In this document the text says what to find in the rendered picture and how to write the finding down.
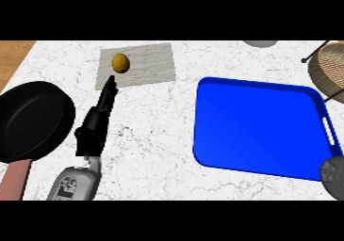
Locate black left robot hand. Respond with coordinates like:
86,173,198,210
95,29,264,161
74,74,120,157

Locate yellow bell pepper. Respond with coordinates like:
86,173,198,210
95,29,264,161
111,53,132,74

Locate blue tray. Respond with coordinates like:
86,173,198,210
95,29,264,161
192,76,344,183

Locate wicker tiered basket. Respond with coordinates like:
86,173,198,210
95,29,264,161
301,40,344,105

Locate grey placemat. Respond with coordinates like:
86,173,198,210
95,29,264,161
93,42,177,91

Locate grey round object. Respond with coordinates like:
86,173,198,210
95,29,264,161
241,40,279,49

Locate black frying pan pink handle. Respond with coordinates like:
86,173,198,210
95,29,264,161
0,80,77,201

